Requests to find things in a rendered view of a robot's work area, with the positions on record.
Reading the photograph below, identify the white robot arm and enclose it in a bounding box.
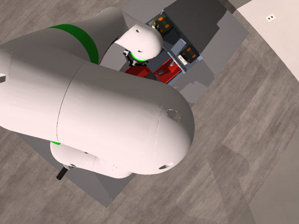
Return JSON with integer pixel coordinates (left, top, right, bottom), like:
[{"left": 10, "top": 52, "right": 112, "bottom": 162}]
[{"left": 0, "top": 7, "right": 195, "bottom": 180}]

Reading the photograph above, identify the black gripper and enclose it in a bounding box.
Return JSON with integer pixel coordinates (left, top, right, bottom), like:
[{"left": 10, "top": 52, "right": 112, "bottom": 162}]
[{"left": 123, "top": 49, "right": 148, "bottom": 67}]

